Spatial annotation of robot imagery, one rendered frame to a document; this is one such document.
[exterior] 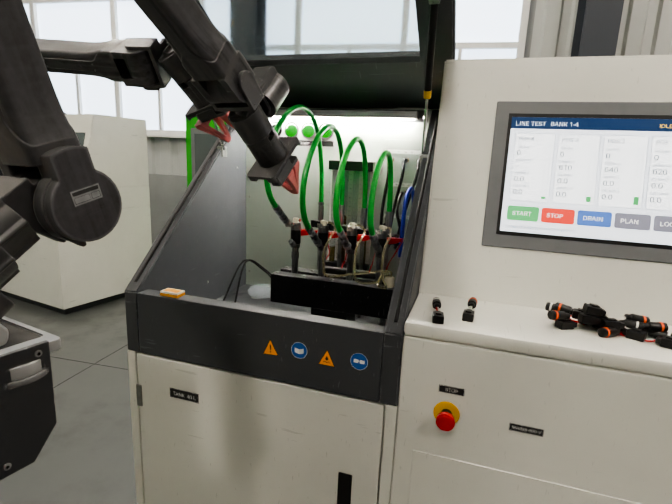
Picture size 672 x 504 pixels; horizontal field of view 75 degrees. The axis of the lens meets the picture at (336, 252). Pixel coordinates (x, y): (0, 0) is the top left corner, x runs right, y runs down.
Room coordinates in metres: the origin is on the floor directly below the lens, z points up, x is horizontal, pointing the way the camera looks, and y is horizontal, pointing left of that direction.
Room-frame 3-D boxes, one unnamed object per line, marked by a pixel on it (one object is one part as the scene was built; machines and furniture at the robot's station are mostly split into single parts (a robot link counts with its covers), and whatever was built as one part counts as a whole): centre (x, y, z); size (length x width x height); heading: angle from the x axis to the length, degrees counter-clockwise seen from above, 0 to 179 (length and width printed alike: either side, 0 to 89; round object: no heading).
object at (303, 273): (1.14, 0.00, 0.91); 0.34 x 0.10 x 0.15; 73
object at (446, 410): (0.78, -0.23, 0.80); 0.05 x 0.04 x 0.05; 73
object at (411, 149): (1.36, -0.20, 1.20); 0.13 x 0.03 x 0.31; 73
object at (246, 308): (0.95, 0.18, 0.87); 0.62 x 0.04 x 0.16; 73
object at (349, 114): (1.43, 0.03, 1.43); 0.54 x 0.03 x 0.02; 73
